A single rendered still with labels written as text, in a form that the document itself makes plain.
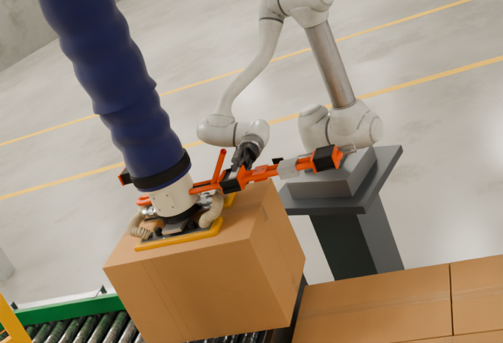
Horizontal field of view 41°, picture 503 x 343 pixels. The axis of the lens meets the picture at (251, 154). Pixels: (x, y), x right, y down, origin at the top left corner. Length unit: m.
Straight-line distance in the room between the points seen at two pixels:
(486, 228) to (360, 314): 1.38
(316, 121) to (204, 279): 0.91
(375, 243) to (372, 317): 0.69
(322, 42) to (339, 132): 0.40
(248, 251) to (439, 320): 0.71
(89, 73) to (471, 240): 2.29
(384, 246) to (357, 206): 0.50
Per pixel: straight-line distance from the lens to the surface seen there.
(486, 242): 3.75
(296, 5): 2.68
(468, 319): 2.50
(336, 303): 2.74
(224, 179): 2.40
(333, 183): 2.94
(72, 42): 2.27
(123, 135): 2.34
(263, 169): 2.36
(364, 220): 3.14
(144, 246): 2.53
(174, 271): 2.47
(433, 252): 3.76
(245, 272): 2.39
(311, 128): 2.96
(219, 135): 2.66
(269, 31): 2.75
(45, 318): 3.56
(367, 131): 2.83
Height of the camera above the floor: 2.20
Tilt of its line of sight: 23 degrees down
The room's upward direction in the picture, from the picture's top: 23 degrees counter-clockwise
